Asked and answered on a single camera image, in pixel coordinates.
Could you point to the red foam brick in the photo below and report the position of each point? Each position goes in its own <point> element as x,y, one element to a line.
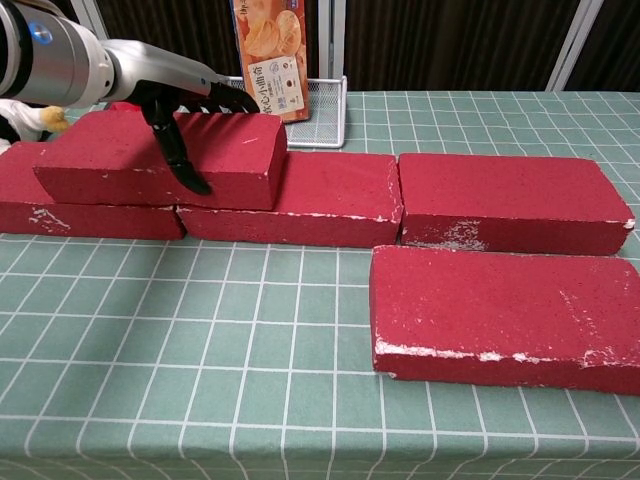
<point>500,190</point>
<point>75,222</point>
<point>100,150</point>
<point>330,190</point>
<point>500,310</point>

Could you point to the orange blue cookie box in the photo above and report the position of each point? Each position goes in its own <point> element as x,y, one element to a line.
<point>272,50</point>

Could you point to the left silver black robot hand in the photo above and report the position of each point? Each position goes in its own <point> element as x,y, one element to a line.
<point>160,65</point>

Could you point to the flat red case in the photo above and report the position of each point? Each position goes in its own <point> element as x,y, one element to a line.
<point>122,106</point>

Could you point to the green checked tablecloth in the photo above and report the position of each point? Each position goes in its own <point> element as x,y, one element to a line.
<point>200,350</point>

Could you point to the black white plush toy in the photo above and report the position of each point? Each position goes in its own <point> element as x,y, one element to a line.
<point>25,122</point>

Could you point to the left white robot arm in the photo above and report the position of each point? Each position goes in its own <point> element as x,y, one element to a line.
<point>50,55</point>

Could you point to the dark fabric partition panel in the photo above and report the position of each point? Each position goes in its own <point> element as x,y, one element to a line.
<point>175,25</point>
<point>425,40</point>
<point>625,40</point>

